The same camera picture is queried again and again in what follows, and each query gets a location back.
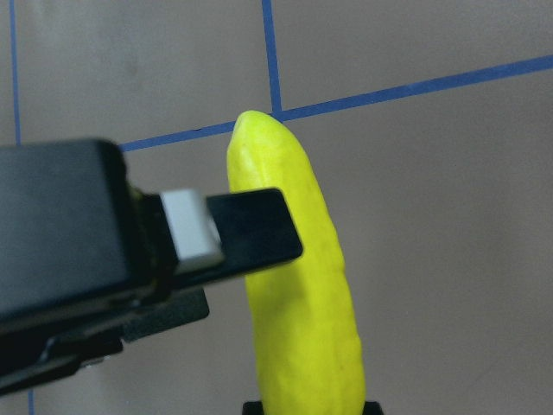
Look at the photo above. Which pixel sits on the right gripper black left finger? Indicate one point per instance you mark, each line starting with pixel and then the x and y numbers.
pixel 242 235

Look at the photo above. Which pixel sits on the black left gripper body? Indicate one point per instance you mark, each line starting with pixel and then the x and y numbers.
pixel 84 255

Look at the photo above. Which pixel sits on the yellow banana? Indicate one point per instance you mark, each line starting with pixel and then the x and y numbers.
pixel 307 345

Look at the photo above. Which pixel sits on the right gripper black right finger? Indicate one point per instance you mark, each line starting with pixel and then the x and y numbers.
pixel 258 408

